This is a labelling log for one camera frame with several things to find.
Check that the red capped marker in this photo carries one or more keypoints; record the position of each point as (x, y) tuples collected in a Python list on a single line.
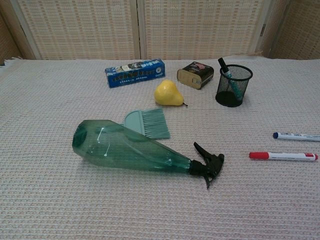
[(285, 156)]

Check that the blue capped marker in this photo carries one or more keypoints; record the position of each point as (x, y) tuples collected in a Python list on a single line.
[(292, 136)]

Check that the teal hand brush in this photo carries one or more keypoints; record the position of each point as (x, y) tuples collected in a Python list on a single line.
[(135, 122)]

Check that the black mesh pen holder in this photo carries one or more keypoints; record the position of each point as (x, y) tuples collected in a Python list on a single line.
[(225, 98)]

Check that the green marker black cap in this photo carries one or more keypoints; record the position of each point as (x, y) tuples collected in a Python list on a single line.
[(222, 65)]

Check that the yellow pear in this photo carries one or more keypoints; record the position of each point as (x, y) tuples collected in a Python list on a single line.
[(166, 93)]

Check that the blue cardboard box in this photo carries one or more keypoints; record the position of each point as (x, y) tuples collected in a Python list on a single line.
[(135, 75)]

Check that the green spray bottle black trigger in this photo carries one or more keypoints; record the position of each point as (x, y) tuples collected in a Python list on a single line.
[(112, 145)]

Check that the black and gold tin can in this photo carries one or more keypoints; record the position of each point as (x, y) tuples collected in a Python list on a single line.
[(192, 75)]

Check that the light woven screen panel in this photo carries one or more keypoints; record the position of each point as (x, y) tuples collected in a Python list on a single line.
[(200, 27), (75, 27)]

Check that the white waffle tablecloth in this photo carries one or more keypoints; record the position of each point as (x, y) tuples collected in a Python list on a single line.
[(50, 200)]

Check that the metal screen hinge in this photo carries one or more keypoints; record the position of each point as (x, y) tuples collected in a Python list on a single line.
[(263, 29)]

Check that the brown woven screen panel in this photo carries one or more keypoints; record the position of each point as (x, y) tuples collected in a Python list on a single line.
[(10, 37), (300, 30)]

